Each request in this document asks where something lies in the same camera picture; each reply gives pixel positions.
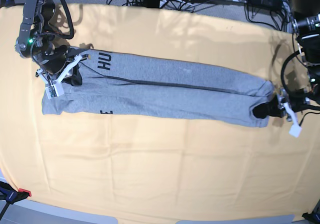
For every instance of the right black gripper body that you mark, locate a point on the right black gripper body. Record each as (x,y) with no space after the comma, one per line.
(55,63)

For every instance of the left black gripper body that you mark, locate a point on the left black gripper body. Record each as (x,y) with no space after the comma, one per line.
(295,106)

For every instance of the grey t-shirt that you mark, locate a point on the grey t-shirt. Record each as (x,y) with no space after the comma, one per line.
(128,84)

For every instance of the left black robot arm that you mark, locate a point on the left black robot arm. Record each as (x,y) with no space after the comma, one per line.
(305,19)

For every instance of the yellow table cloth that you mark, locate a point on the yellow table cloth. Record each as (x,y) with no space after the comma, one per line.
(145,170)

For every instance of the black power adapter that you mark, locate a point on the black power adapter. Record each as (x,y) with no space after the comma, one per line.
(272,5)

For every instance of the black clamp right corner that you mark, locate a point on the black clamp right corner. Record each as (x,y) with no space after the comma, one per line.
(312,217)

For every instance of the blue red table clamp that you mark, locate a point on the blue red table clamp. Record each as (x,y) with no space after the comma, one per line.
(10,195)

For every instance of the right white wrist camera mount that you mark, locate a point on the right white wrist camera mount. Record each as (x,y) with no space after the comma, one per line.
(54,86)

